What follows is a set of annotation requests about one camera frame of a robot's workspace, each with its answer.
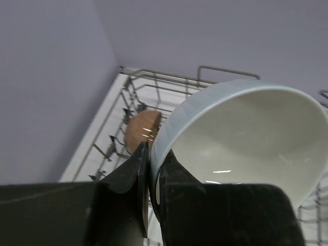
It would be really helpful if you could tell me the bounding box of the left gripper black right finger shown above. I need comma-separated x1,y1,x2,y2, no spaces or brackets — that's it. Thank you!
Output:
158,152,305,245

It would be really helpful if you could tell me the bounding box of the white round bowl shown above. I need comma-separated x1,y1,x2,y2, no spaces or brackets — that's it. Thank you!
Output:
149,79,327,216

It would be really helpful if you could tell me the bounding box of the brown wooden bowl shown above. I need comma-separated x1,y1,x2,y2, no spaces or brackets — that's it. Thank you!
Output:
125,110,161,153

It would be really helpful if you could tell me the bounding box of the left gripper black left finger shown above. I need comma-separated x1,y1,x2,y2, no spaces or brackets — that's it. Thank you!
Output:
87,142,149,245

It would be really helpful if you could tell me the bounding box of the grey wire dish rack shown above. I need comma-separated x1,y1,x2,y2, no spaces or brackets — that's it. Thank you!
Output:
88,70,327,245

